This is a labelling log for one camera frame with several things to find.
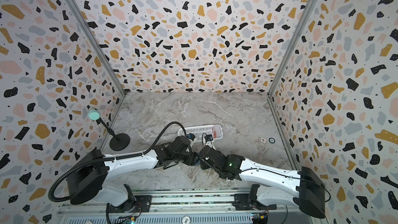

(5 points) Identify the white plastic basket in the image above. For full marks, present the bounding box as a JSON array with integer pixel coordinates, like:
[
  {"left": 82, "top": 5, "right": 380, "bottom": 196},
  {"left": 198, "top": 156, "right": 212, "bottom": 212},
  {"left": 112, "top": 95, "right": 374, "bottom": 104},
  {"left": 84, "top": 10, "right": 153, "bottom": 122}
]
[{"left": 185, "top": 124, "right": 223, "bottom": 145}]

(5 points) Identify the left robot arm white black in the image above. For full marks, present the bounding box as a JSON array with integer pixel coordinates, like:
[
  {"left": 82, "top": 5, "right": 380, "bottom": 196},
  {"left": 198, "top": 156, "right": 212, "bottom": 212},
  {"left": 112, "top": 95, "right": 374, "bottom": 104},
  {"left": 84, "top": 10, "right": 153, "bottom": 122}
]
[{"left": 66, "top": 133, "right": 199, "bottom": 206}]

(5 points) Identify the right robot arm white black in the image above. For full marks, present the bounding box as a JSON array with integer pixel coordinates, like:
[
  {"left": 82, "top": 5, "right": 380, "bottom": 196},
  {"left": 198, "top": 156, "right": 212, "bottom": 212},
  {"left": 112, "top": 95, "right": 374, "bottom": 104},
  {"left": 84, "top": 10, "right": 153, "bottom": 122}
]
[{"left": 199, "top": 146, "right": 328, "bottom": 219}]

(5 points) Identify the stack of red-circle cards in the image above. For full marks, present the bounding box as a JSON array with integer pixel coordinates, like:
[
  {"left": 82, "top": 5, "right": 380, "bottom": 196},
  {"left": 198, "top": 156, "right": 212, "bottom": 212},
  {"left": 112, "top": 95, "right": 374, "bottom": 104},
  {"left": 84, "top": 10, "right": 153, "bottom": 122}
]
[{"left": 212, "top": 124, "right": 223, "bottom": 140}]

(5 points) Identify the black stand with green ball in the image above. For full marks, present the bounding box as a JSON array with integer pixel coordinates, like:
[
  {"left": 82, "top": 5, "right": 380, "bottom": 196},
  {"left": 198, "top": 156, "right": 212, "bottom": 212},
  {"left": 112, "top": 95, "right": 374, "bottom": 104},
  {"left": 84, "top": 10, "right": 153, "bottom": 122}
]
[{"left": 88, "top": 109, "right": 130, "bottom": 151}]

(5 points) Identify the black corrugated cable hose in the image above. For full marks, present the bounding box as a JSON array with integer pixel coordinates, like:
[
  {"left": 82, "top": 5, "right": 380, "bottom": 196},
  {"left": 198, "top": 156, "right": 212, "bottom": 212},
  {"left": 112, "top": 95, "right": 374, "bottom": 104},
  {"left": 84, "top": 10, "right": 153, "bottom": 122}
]
[{"left": 47, "top": 121, "right": 189, "bottom": 203}]

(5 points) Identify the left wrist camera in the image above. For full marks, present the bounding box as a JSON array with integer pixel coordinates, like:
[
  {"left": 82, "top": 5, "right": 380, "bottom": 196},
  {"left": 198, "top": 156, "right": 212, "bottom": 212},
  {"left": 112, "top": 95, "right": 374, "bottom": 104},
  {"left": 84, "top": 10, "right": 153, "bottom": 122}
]
[{"left": 187, "top": 133, "right": 196, "bottom": 142}]

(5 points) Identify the aluminium rail base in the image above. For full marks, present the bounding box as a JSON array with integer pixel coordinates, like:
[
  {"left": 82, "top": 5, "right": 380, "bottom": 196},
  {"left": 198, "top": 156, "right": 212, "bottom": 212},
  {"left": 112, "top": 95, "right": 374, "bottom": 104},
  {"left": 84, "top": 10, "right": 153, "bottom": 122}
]
[{"left": 55, "top": 188, "right": 328, "bottom": 224}]

